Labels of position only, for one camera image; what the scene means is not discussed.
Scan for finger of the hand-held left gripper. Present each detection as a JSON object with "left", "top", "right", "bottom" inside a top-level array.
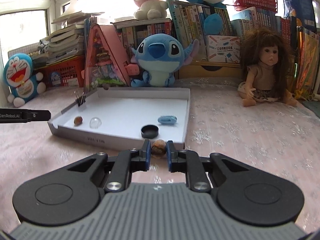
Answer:
[{"left": 22, "top": 109, "right": 51, "bottom": 122}]

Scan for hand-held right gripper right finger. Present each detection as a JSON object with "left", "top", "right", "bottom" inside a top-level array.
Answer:
[{"left": 166, "top": 141, "right": 250, "bottom": 193}]

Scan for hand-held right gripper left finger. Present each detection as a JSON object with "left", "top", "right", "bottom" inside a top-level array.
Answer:
[{"left": 66, "top": 139, "right": 152, "bottom": 193}]

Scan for oval brown nut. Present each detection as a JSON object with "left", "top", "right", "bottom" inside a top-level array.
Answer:
[{"left": 151, "top": 139, "right": 167, "bottom": 158}]

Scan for black round cap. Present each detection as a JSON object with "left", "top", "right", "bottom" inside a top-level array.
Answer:
[{"left": 140, "top": 124, "right": 159, "bottom": 139}]

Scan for white cardboard tray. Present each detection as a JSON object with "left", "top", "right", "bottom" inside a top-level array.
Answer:
[{"left": 47, "top": 87, "right": 191, "bottom": 152}]

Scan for small black binder clip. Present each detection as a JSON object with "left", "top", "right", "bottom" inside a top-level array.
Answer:
[{"left": 75, "top": 92, "right": 87, "bottom": 107}]

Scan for blue robot cat plush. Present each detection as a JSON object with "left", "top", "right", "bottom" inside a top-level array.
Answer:
[{"left": 3, "top": 53, "right": 47, "bottom": 108}]

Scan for large red plastic basket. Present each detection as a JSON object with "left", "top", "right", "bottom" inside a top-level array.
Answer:
[{"left": 35, "top": 55, "right": 86, "bottom": 88}]

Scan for grey grid board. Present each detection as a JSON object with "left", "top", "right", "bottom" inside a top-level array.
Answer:
[{"left": 7, "top": 42, "right": 42, "bottom": 60}]

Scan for crumpled silver bag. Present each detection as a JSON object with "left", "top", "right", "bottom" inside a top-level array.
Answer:
[{"left": 39, "top": 37, "right": 54, "bottom": 54}]

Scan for pink snowflake tablecloth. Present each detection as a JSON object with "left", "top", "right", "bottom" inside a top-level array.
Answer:
[{"left": 0, "top": 77, "right": 320, "bottom": 198}]

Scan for stack of paper books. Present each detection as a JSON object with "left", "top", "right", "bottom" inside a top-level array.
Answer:
[{"left": 40, "top": 11, "right": 105, "bottom": 64}]

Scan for pink triangular dollhouse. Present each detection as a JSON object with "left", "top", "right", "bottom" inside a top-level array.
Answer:
[{"left": 81, "top": 24, "right": 139, "bottom": 89}]

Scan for wooden drawer unit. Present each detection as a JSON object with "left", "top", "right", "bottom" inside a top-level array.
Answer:
[{"left": 178, "top": 60, "right": 244, "bottom": 79}]

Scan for blue upright folders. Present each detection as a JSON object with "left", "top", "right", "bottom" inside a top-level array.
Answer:
[{"left": 84, "top": 17, "right": 98, "bottom": 55}]

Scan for blue alien plush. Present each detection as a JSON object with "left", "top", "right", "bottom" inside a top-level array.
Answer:
[{"left": 130, "top": 34, "right": 200, "bottom": 88}]

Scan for brown-haired doll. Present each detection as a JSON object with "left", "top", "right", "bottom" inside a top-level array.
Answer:
[{"left": 237, "top": 28, "right": 299, "bottom": 108}]

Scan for white printed carton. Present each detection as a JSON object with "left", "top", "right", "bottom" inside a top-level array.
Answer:
[{"left": 206, "top": 35, "right": 241, "bottom": 64}]

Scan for row of tall upright books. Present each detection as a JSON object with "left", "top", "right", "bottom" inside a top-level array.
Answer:
[{"left": 167, "top": 0, "right": 298, "bottom": 62}]

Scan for pink white rabbit plush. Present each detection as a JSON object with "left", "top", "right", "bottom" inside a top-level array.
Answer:
[{"left": 130, "top": 0, "right": 168, "bottom": 20}]

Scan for row of colourful thin books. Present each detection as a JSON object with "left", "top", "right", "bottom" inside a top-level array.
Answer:
[{"left": 295, "top": 25, "right": 320, "bottom": 100}]

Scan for blue carton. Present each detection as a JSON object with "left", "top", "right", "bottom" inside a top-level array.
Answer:
[{"left": 281, "top": 0, "right": 318, "bottom": 28}]

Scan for white window frame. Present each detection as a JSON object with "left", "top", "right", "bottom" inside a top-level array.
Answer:
[{"left": 0, "top": 0, "right": 140, "bottom": 55}]

